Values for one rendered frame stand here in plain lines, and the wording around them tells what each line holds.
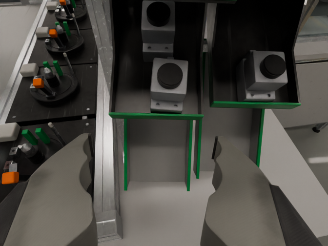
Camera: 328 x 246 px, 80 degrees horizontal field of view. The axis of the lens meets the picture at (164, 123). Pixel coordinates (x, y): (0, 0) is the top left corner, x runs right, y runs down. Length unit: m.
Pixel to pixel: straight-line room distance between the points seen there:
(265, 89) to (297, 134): 1.82
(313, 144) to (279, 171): 1.43
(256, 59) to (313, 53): 1.01
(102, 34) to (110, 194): 0.33
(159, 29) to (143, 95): 0.09
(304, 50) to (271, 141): 0.66
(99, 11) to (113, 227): 0.39
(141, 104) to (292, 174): 0.55
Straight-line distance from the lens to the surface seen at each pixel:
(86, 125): 0.59
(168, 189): 0.59
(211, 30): 0.35
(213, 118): 0.45
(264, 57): 0.30
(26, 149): 0.50
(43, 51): 0.91
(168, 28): 0.28
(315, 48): 1.36
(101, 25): 0.32
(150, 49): 0.30
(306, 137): 2.14
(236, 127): 0.47
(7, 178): 0.45
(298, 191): 0.71
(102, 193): 0.50
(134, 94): 0.30
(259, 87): 0.30
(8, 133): 0.63
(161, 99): 0.26
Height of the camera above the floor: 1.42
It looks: 53 degrees down
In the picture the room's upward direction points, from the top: 4 degrees clockwise
